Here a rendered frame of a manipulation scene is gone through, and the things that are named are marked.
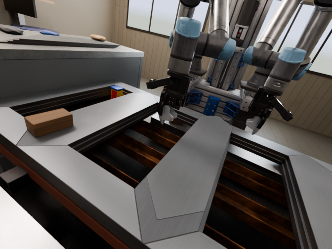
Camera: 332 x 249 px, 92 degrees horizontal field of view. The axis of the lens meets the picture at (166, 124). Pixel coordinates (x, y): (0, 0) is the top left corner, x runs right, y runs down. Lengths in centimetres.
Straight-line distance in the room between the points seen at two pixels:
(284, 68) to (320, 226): 50
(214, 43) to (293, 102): 410
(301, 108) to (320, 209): 409
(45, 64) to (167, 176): 79
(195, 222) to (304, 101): 441
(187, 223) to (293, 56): 63
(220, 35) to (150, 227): 62
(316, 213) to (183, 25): 67
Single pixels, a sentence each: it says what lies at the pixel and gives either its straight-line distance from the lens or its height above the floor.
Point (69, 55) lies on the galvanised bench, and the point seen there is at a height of 102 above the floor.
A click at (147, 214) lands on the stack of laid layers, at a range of 42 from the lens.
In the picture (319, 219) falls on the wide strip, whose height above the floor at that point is 87.
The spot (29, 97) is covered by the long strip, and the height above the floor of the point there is 87.
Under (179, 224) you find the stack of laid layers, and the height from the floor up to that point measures 87.
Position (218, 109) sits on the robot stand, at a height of 81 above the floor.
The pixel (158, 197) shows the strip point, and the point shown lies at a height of 87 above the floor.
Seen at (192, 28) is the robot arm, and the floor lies 126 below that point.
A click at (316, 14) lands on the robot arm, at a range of 113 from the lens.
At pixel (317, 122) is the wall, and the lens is 496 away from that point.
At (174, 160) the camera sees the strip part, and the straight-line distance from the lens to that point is 56.
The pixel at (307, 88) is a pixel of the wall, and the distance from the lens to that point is 463.
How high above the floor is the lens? 123
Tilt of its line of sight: 29 degrees down
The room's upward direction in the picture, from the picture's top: 13 degrees clockwise
